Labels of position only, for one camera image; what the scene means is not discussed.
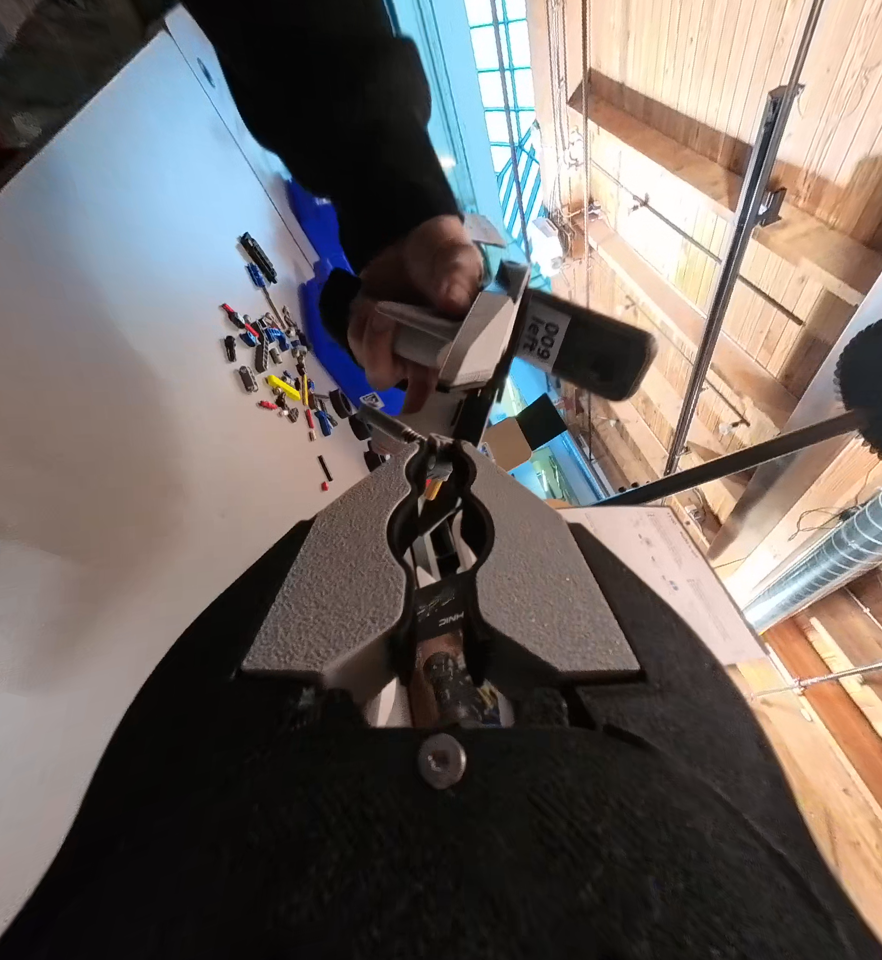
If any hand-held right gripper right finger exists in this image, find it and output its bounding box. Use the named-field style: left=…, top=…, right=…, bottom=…
left=456, top=441, right=643, bottom=697

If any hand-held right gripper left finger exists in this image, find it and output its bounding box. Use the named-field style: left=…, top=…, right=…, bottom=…
left=240, top=442, right=423, bottom=721

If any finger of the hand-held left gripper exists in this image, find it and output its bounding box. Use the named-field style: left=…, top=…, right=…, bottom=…
left=435, top=261, right=533, bottom=393
left=417, top=377, right=503, bottom=445

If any grey toy shock absorber assembly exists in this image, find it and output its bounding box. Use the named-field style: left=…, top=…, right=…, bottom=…
left=362, top=407, right=458, bottom=504

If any person's left forearm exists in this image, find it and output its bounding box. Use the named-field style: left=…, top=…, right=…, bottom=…
left=182, top=0, right=466, bottom=273

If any toy set box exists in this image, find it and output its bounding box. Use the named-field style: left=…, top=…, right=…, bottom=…
left=405, top=517, right=517, bottom=729

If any person's left hand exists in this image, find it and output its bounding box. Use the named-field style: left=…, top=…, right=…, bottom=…
left=345, top=216, right=487, bottom=415

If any beige and black panel stand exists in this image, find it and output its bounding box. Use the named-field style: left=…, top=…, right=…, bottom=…
left=482, top=393, right=569, bottom=474

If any blue bin with square tag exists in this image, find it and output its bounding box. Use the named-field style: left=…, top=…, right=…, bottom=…
left=298, top=255, right=408, bottom=417

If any pile of loose toy bricks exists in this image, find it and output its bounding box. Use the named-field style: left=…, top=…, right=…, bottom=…
left=219, top=231, right=337, bottom=492

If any plain blue bin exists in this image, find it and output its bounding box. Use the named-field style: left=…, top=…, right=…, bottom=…
left=283, top=180, right=352, bottom=264

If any silver ventilation duct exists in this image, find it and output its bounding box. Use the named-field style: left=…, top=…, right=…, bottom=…
left=741, top=472, right=882, bottom=635

